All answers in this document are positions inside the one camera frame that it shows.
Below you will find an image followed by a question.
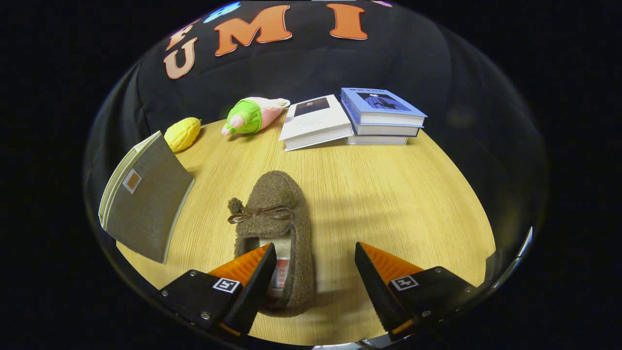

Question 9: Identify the yellow plush toy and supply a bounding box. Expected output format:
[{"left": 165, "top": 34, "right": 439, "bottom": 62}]
[{"left": 164, "top": 117, "right": 202, "bottom": 153}]

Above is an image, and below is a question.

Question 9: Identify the blue cover book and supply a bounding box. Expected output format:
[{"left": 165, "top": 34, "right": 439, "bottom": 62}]
[{"left": 340, "top": 87, "right": 428, "bottom": 127}]

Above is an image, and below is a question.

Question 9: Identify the green and pink plush toy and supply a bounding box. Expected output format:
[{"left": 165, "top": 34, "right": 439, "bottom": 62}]
[{"left": 222, "top": 97, "right": 291, "bottom": 136}]

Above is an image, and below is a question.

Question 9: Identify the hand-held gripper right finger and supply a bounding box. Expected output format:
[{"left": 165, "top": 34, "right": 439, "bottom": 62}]
[{"left": 355, "top": 242, "right": 479, "bottom": 336}]

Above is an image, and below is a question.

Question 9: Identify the grey fabric storage box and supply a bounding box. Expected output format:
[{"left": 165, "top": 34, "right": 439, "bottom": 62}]
[{"left": 99, "top": 130, "right": 195, "bottom": 264}]

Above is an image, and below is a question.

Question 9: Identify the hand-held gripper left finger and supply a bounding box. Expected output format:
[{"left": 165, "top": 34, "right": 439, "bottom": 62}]
[{"left": 160, "top": 243, "right": 277, "bottom": 337}]

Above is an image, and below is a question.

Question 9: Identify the thin white book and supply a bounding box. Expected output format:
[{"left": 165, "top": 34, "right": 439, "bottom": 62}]
[{"left": 346, "top": 135, "right": 409, "bottom": 145}]

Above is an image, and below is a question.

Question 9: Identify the brown fuzzy shoe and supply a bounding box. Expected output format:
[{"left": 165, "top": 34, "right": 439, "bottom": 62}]
[{"left": 227, "top": 170, "right": 316, "bottom": 316}]

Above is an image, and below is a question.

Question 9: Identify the blue spine book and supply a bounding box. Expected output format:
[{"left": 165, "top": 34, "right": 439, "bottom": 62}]
[{"left": 343, "top": 105, "right": 421, "bottom": 137}]

